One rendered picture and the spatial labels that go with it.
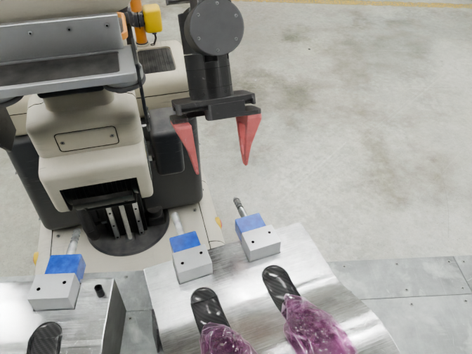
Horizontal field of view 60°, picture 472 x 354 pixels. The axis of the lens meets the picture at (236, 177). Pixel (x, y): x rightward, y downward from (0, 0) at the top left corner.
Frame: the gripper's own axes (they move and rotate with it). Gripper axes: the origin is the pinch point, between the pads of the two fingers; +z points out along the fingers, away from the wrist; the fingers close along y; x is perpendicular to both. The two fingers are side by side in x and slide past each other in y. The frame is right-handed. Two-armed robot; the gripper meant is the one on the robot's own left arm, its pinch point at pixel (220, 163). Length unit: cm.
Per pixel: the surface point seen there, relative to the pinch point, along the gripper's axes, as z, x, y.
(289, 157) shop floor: 43, 137, 60
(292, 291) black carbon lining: 18.8, -5.9, 6.8
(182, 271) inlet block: 13.8, -2.3, -7.8
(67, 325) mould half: 15.1, -6.6, -22.8
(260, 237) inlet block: 12.5, 0.2, 4.5
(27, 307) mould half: 13.4, -3.2, -27.9
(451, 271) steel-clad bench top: 23.8, -4.3, 34.7
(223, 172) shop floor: 44, 136, 24
